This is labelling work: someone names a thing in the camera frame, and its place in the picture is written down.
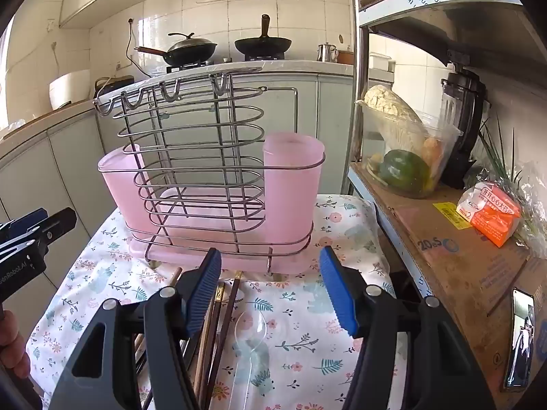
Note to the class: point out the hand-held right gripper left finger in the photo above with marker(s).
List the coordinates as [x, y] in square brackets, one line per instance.
[205, 290]

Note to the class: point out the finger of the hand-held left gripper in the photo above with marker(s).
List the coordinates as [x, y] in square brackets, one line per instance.
[21, 220]
[60, 223]

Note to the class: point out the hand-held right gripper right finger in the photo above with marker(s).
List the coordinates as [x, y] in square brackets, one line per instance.
[337, 294]

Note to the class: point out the pink plastic utensil holder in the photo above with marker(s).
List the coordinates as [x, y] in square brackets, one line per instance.
[290, 188]

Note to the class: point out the person's left hand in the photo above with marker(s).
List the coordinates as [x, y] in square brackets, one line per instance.
[13, 346]

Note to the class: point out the light wooden chopstick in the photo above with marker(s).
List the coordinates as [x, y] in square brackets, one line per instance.
[205, 341]
[175, 276]

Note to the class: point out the floral printed cloth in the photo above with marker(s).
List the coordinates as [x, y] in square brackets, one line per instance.
[290, 307]

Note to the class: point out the clear plastic spoon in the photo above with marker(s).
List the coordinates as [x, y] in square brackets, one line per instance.
[251, 333]

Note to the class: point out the brown cardboard sheet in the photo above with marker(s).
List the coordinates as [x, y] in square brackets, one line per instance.
[448, 273]

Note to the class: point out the white rice cooker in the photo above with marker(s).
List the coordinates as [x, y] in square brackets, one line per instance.
[70, 87]

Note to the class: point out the yellow sticker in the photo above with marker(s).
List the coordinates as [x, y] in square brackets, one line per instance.
[451, 214]

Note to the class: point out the green pepper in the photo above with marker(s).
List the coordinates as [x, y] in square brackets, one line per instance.
[401, 168]

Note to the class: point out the black countertop appliance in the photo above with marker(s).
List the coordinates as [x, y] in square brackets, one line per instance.
[115, 83]

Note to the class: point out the orange carrot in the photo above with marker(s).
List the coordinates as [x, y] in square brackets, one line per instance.
[431, 149]

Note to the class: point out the orange and white packet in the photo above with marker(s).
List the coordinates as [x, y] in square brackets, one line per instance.
[495, 222]

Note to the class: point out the smartphone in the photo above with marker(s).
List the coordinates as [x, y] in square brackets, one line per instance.
[519, 341]

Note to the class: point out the kitchen counter cabinets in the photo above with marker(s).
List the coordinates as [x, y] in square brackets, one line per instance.
[333, 106]

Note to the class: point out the plastic bag of vegetables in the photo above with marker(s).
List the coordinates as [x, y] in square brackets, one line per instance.
[444, 136]

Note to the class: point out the enoki mushrooms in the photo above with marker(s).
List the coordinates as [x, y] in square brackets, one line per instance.
[393, 106]

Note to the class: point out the green onions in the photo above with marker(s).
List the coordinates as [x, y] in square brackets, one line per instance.
[498, 158]

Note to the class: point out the black wok with glass lid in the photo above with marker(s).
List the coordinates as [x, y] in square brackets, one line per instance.
[190, 49]

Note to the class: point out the metal shelving unit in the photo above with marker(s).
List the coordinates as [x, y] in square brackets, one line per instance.
[361, 72]

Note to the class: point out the white lidded container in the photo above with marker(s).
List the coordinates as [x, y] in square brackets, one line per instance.
[380, 62]

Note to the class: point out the red pot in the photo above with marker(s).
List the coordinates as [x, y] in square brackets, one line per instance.
[345, 57]

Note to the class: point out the black blender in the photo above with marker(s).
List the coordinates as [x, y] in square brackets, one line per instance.
[466, 94]

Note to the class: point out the steel kettle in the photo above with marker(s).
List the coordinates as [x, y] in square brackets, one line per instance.
[327, 53]

